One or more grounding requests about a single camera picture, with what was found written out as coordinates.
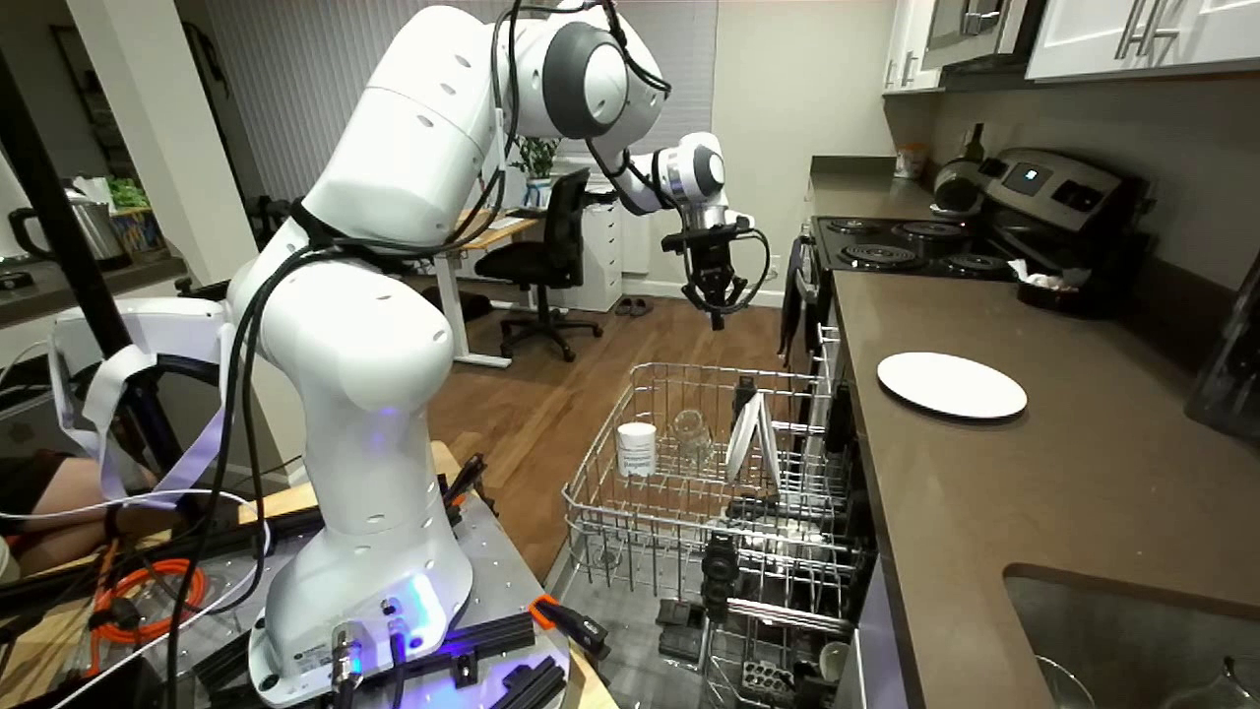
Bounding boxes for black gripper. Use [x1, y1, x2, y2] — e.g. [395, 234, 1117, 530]
[658, 216, 775, 334]

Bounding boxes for white round plate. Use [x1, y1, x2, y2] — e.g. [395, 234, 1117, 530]
[719, 388, 789, 494]
[876, 348, 1030, 426]

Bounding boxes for dishwasher rack with black holders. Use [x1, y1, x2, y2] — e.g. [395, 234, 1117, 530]
[549, 523, 880, 709]

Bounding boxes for white drawer unit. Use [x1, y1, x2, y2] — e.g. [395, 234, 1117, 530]
[575, 195, 662, 316]

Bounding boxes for clear drinking glass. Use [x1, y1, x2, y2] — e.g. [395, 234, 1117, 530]
[670, 408, 712, 464]

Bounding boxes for white cup in rack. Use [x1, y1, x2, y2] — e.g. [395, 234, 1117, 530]
[612, 422, 662, 485]

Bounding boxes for black office chair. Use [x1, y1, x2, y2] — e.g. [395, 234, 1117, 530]
[473, 166, 612, 367]

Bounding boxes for green potted plant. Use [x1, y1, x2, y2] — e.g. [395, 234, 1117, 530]
[515, 134, 562, 212]

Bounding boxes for wooden desk with white legs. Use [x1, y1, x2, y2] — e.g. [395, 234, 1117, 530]
[406, 211, 549, 375]

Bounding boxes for white window blinds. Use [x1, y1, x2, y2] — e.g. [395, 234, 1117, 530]
[628, 0, 725, 144]

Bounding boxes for robot mounting table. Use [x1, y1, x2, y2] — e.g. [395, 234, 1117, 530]
[0, 436, 624, 709]

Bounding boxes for black pan with white paper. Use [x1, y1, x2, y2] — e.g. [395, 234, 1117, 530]
[1004, 253, 1117, 321]

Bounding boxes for black bar clamp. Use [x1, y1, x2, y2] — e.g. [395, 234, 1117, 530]
[436, 610, 571, 709]

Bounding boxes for steel kitchen sink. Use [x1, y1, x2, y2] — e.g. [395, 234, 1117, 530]
[1000, 563, 1260, 709]

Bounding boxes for orange clamp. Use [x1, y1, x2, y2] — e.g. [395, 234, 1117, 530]
[88, 556, 211, 662]

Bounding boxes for black tripod pole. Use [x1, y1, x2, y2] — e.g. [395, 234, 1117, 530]
[0, 50, 190, 485]

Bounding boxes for silver wire dishwasher rack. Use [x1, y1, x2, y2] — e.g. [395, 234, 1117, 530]
[559, 360, 880, 622]

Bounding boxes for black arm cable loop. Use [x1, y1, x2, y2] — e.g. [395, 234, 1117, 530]
[444, 0, 676, 253]

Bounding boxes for narrow white wall cabinet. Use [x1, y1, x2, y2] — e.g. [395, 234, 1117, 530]
[880, 0, 940, 95]

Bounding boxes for orange handled tool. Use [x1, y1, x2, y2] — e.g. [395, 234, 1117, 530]
[529, 591, 613, 662]

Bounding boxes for white wall cabinets with handles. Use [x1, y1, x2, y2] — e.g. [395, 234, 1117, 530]
[1021, 0, 1260, 86]

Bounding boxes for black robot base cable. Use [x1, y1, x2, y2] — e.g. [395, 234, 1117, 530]
[130, 195, 398, 709]

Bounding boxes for white rounded frame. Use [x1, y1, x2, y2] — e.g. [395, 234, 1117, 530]
[49, 291, 246, 518]

